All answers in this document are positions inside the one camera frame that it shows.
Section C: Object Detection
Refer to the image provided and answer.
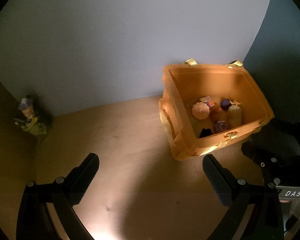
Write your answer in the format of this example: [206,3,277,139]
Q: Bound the wooden side board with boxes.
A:
[0,67,55,230]

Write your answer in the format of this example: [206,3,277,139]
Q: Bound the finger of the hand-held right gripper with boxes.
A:
[241,141,280,188]
[261,119,300,165]

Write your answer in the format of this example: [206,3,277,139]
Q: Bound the orange plastic container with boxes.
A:
[159,59,275,162]

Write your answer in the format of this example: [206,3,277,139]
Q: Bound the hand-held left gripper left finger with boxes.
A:
[16,152,100,240]

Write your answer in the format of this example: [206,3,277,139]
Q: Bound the yellow plush toy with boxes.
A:
[227,100,242,128]

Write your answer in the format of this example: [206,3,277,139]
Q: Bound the orange flower-shaped cookie toy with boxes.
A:
[192,102,210,120]

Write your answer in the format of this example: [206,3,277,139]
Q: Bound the purple camera toy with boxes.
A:
[214,120,229,133]

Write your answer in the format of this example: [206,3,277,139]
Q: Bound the multicoloured cube toy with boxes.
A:
[199,96,215,108]

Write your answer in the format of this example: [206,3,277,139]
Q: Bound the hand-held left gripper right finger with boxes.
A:
[202,154,285,240]

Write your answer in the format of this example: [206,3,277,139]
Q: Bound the witch figurine with yellow dress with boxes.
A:
[14,94,53,137]

